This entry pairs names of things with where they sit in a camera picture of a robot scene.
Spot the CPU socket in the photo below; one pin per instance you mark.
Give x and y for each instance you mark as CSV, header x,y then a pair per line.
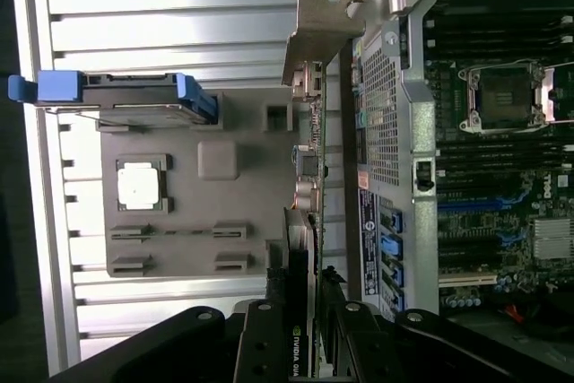
x,y
500,96

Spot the grey plastic parts rack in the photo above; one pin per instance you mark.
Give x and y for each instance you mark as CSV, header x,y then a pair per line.
x,y
251,203

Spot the silver chipset heatsink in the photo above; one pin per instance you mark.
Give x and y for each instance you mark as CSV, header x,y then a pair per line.
x,y
553,237

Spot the green motherboard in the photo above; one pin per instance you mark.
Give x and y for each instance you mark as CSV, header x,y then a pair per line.
x,y
493,230

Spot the silver CPU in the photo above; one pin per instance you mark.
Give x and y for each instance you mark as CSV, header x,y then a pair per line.
x,y
138,188

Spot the blue expansion slot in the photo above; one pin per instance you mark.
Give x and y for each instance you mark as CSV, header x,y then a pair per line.
x,y
471,206

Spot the hard disk with blue carrier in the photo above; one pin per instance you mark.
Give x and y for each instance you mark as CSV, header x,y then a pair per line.
x,y
134,93

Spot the metal socket cover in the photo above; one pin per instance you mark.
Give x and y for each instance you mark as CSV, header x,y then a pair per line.
x,y
560,91

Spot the white expansion slot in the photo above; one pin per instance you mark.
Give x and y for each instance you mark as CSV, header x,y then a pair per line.
x,y
466,280

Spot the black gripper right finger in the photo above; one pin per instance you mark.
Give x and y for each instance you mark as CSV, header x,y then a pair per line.
x,y
381,347

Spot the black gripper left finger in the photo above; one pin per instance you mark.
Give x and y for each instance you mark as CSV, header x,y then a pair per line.
x,y
255,347

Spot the open grey PC case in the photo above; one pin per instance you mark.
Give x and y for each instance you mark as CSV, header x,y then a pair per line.
x,y
412,132

